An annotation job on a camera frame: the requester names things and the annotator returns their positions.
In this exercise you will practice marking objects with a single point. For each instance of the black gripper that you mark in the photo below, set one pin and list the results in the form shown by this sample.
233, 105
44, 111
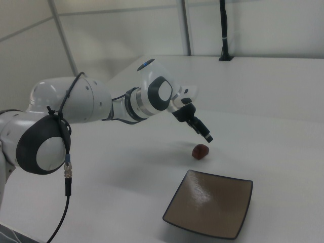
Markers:
184, 113

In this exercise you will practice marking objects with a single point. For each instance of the small round brown food item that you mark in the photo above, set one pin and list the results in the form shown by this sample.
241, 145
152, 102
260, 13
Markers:
200, 152

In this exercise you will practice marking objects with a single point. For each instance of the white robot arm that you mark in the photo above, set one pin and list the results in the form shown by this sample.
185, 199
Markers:
83, 101

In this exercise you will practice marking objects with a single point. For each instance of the square brown ceramic plate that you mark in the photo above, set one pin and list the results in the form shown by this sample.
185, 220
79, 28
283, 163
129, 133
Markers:
210, 202

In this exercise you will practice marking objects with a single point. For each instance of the black camera stand pole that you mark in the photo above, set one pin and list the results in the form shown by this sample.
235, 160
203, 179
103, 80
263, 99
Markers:
224, 30

